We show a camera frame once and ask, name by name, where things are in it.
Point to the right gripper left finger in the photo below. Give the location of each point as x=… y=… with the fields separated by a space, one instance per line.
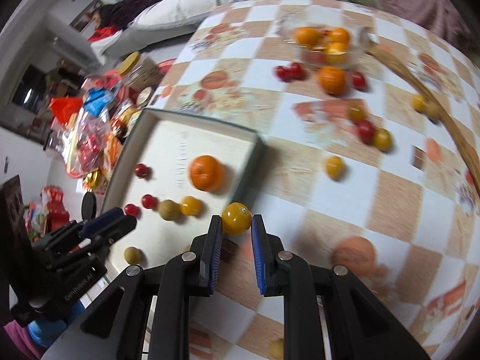
x=207 y=247

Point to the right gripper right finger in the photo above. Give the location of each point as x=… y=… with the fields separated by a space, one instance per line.
x=270 y=280

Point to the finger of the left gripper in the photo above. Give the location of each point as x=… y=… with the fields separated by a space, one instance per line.
x=100 y=224
x=114 y=232

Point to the small yellow cherry tomato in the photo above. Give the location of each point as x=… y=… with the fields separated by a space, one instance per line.
x=335 y=167

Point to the blue gloved left hand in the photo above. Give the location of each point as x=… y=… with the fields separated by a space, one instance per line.
x=44 y=332

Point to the red tomato in tray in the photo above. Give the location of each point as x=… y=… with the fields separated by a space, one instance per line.
x=133 y=210
x=142 y=171
x=149 y=202

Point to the black lid tea canister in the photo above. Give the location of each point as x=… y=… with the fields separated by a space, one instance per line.
x=88 y=206

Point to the longan in tray corner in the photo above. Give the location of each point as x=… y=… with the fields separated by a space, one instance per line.
x=133 y=256

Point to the yellow tomato in tray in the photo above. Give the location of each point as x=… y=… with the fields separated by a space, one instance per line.
x=191 y=206

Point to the white shallow tray box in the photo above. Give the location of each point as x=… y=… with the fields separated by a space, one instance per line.
x=167 y=142

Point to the orange mandarin in tray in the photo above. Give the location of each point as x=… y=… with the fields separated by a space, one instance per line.
x=206 y=173

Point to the longan under gripper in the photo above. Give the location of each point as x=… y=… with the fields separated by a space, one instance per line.
x=276 y=349

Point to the pile of snack packets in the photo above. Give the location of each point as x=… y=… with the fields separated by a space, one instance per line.
x=88 y=132

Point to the yellow lid plastic jar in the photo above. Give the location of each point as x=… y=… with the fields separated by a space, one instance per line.
x=129 y=63

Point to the red cherry tomato in cluster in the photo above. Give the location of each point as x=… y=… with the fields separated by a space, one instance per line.
x=365 y=130

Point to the yellow cherry tomato in cluster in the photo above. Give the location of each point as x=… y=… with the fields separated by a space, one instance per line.
x=382 y=140

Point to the dark orange cherry tomato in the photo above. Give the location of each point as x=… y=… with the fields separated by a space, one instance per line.
x=356 y=112

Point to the red cherry tomato pair left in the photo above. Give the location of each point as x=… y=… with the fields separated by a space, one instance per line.
x=283 y=73

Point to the red cherry tomato pair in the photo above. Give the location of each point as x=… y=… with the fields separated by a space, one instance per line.
x=283 y=73
x=296 y=71

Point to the red cherry tomato pair right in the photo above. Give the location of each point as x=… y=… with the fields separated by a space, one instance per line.
x=296 y=71

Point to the orange mandarin on table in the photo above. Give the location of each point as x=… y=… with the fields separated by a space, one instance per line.
x=333 y=80

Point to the red cherry tomato near bowl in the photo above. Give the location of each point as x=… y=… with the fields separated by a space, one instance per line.
x=358 y=81

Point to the yellow tomato by scratcher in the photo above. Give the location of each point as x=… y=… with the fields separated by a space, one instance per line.
x=418 y=103

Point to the brown longan by scratcher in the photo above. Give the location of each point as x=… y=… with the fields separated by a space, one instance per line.
x=432 y=111

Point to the clear glass bowl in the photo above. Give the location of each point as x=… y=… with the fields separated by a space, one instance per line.
x=316 y=58

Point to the long wooden back scratcher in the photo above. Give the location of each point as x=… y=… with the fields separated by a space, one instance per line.
x=466 y=151

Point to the orange in bowl back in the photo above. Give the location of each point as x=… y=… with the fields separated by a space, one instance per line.
x=339 y=35

